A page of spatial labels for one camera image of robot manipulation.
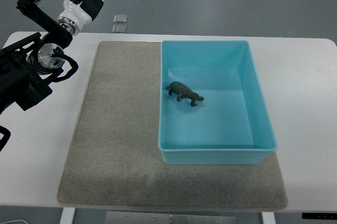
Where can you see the blue plastic box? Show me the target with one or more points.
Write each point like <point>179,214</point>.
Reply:
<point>231,125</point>

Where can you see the brown toy hippo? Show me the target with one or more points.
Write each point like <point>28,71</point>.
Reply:
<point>183,91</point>

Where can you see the white table leg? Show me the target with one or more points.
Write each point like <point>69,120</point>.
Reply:
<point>268,218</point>
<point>67,216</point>

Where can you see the grey felt mat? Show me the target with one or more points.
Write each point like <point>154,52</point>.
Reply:
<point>114,160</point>

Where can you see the black table control panel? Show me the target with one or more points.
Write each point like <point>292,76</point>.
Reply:
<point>319,216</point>

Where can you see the white table leg left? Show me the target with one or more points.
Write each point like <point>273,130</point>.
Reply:
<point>67,216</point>

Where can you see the upper floor socket plate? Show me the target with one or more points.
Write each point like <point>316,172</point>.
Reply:
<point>120,19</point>

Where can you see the metal table crossbar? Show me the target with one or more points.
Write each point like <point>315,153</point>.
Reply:
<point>138,217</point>

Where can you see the lower floor socket plate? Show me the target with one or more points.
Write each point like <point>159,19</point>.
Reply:
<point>120,28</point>

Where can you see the white table leg right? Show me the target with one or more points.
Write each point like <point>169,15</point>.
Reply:
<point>268,218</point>

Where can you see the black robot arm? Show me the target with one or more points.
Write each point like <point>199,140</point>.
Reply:
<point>30,65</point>

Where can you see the floor socket plate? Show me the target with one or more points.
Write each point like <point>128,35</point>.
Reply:
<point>120,28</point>
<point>120,19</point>

